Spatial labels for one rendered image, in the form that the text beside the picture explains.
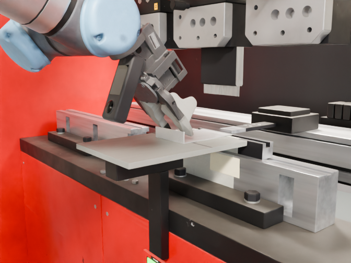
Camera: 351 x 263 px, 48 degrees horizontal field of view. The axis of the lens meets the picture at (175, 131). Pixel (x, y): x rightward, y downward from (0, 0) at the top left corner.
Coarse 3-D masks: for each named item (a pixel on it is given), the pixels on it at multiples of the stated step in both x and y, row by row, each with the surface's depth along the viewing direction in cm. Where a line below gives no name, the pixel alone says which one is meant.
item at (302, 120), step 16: (256, 112) 97; (272, 112) 94; (288, 112) 90; (304, 112) 93; (224, 128) 85; (240, 128) 85; (256, 128) 88; (272, 128) 93; (288, 128) 90; (304, 128) 92
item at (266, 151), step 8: (200, 128) 88; (240, 136) 79; (248, 144) 75; (256, 144) 73; (264, 144) 73; (272, 144) 74; (240, 152) 77; (248, 152) 75; (256, 152) 74; (264, 152) 73; (272, 152) 74
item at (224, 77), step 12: (204, 48) 82; (216, 48) 79; (228, 48) 77; (240, 48) 76; (204, 60) 83; (216, 60) 80; (228, 60) 77; (240, 60) 76; (204, 72) 83; (216, 72) 80; (228, 72) 78; (240, 72) 77; (204, 84) 85; (216, 84) 81; (228, 84) 78; (240, 84) 77
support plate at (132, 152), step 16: (80, 144) 72; (96, 144) 72; (112, 144) 72; (128, 144) 72; (144, 144) 72; (160, 144) 72; (176, 144) 72; (192, 144) 72; (208, 144) 72; (224, 144) 72; (240, 144) 74; (112, 160) 62; (128, 160) 60; (144, 160) 61; (160, 160) 62
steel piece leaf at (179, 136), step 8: (160, 128) 77; (160, 136) 77; (168, 136) 75; (176, 136) 73; (184, 136) 78; (192, 136) 78; (200, 136) 78; (208, 136) 78; (216, 136) 78; (224, 136) 79
